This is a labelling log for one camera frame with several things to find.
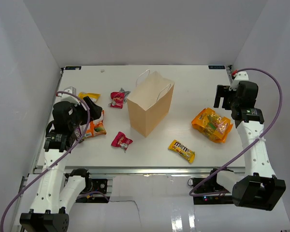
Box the small yellow snack packet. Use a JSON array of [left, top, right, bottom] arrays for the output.
[[78, 92, 101, 102]]

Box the orange chips bag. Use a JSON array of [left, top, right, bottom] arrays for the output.
[[83, 110, 107, 139]]

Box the red candy packet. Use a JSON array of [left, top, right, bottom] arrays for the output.
[[111, 132, 133, 152], [108, 88, 130, 109]]

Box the large orange gummy bag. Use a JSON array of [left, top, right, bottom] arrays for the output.
[[191, 108, 233, 144]]

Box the red candy packet front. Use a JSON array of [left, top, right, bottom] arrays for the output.
[[111, 132, 133, 152]]

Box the yellow M&M's packet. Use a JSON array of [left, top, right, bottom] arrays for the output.
[[168, 140, 195, 164]]

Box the purple M&M's packet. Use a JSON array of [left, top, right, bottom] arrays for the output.
[[74, 127, 84, 143]]

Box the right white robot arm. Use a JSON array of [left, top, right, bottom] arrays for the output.
[[208, 81, 286, 211]]

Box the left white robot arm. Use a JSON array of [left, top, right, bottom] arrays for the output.
[[19, 95, 102, 232]]

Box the brown paper bag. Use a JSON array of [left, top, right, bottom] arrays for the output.
[[127, 69, 174, 137]]

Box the right blue table label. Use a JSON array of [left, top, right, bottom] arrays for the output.
[[208, 65, 226, 70]]

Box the blue table label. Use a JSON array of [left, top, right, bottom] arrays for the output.
[[64, 66, 82, 71], [208, 65, 226, 70]]

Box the left blue table label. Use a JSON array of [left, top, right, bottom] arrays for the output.
[[64, 66, 82, 71]]

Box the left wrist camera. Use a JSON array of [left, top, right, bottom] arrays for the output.
[[55, 86, 80, 106]]

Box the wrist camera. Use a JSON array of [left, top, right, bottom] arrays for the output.
[[230, 70, 249, 91], [55, 86, 80, 106]]

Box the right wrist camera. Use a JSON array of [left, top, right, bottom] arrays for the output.
[[230, 70, 249, 91]]

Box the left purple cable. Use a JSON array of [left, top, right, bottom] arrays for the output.
[[0, 91, 91, 232]]

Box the purple cable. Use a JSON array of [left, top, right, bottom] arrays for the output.
[[188, 68, 283, 197], [0, 91, 91, 232]]

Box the aluminium front rail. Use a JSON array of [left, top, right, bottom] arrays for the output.
[[19, 166, 247, 194]]

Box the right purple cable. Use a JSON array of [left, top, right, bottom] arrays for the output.
[[188, 68, 283, 197]]

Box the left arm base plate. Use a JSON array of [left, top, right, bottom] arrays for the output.
[[76, 179, 109, 203]]

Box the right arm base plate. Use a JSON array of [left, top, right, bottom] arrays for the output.
[[193, 179, 233, 205]]

